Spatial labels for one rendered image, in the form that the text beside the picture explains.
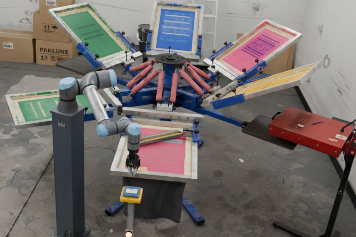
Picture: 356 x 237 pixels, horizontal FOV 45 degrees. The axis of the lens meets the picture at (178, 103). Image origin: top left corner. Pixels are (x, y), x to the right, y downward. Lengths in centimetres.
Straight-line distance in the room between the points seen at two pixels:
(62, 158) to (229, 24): 464
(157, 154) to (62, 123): 73
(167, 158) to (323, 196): 217
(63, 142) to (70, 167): 21
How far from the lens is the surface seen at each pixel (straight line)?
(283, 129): 352
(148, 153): 322
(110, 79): 281
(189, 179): 294
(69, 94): 318
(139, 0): 735
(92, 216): 414
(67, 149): 336
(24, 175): 473
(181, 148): 331
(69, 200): 362
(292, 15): 750
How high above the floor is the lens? 266
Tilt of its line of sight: 25 degrees down
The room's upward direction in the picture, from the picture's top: 5 degrees clockwise
